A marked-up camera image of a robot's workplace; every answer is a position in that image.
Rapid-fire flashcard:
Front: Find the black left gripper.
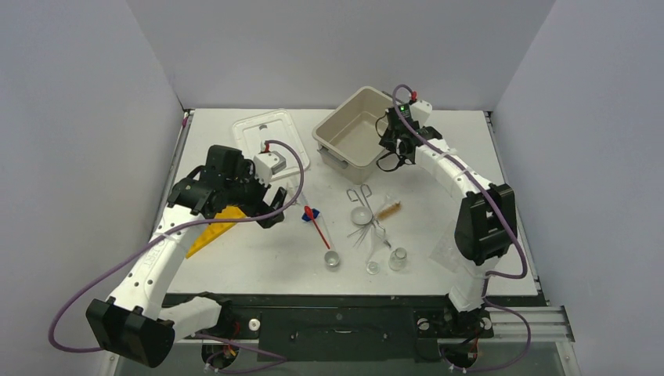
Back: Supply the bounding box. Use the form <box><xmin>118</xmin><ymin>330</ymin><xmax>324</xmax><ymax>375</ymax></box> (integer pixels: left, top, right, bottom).
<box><xmin>225</xmin><ymin>160</ymin><xmax>286</xmax><ymax>227</ymax></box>

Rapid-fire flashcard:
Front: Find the beige plastic bin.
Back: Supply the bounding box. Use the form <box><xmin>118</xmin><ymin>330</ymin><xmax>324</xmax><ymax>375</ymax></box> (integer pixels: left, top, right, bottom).
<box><xmin>312</xmin><ymin>86</ymin><xmax>392</xmax><ymax>184</ymax></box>

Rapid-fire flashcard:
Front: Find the yellow test tube rack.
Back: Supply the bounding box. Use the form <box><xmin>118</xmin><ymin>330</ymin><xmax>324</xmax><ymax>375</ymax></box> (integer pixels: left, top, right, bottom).
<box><xmin>186</xmin><ymin>207</ymin><xmax>246</xmax><ymax>259</ymax></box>

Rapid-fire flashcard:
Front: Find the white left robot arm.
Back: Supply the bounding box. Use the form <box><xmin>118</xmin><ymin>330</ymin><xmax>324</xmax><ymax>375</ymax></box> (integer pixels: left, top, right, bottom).
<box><xmin>85</xmin><ymin>145</ymin><xmax>287</xmax><ymax>367</ymax></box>

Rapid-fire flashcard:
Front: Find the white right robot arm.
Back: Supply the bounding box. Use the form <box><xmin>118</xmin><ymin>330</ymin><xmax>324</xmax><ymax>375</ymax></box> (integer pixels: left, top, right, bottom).
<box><xmin>379</xmin><ymin>104</ymin><xmax>518</xmax><ymax>334</ymax></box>

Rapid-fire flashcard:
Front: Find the graduated cylinder blue base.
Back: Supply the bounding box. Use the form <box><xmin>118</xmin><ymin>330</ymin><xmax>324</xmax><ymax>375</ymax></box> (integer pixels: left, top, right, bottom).
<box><xmin>298</xmin><ymin>191</ymin><xmax>319</xmax><ymax>222</ymax></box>

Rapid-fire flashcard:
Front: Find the clear glass stirring rod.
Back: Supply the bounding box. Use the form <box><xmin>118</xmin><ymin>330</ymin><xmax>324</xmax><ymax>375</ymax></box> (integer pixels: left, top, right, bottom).
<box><xmin>316</xmin><ymin>211</ymin><xmax>336</xmax><ymax>251</ymax></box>

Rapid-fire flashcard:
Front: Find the brown test tube brush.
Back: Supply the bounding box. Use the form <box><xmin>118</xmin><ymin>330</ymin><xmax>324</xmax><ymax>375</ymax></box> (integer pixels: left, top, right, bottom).
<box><xmin>348</xmin><ymin>201</ymin><xmax>402</xmax><ymax>248</ymax></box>

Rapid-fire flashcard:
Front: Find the small glass beaker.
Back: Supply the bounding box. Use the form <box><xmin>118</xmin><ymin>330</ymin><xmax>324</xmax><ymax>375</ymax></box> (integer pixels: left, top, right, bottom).
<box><xmin>323</xmin><ymin>250</ymin><xmax>341</xmax><ymax>268</ymax></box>

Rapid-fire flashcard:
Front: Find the white evaporating dish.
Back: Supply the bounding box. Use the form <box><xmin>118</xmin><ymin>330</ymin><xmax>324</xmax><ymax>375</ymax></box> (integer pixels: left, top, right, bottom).
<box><xmin>350</xmin><ymin>206</ymin><xmax>373</xmax><ymax>226</ymax></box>

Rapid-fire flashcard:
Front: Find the white bin lid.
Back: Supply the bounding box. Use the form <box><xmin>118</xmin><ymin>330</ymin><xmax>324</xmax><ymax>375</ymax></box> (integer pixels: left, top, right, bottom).
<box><xmin>233</xmin><ymin>109</ymin><xmax>310</xmax><ymax>182</ymax></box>

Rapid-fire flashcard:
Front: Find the small glass dish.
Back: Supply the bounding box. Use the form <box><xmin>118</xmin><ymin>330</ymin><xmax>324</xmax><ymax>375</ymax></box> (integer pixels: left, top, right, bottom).
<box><xmin>366</xmin><ymin>262</ymin><xmax>381</xmax><ymax>275</ymax></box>

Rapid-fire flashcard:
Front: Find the small glass flask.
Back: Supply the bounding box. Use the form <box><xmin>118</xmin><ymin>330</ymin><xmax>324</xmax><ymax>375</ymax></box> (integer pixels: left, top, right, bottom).
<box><xmin>388</xmin><ymin>248</ymin><xmax>408</xmax><ymax>272</ymax></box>

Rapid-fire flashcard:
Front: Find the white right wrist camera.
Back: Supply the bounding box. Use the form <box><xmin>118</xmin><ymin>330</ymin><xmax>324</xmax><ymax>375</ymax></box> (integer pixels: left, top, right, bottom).
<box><xmin>408</xmin><ymin>91</ymin><xmax>433</xmax><ymax>128</ymax></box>

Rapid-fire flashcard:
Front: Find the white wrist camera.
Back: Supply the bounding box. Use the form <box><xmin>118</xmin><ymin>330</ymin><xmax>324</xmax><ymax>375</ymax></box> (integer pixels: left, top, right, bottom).
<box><xmin>252</xmin><ymin>142</ymin><xmax>287</xmax><ymax>187</ymax></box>
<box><xmin>408</xmin><ymin>91</ymin><xmax>433</xmax><ymax>128</ymax></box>

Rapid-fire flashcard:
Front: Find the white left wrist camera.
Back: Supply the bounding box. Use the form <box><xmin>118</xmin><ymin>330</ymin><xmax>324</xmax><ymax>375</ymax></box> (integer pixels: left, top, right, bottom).
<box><xmin>252</xmin><ymin>142</ymin><xmax>287</xmax><ymax>187</ymax></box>

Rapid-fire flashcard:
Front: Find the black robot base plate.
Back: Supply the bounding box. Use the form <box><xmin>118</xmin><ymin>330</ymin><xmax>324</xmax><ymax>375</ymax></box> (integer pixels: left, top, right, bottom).
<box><xmin>171</xmin><ymin>293</ymin><xmax>548</xmax><ymax>364</ymax></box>

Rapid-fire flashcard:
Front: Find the aluminium rail frame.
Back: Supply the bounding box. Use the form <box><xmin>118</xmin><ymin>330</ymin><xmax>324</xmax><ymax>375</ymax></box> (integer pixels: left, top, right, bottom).
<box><xmin>103</xmin><ymin>305</ymin><xmax>576</xmax><ymax>376</ymax></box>

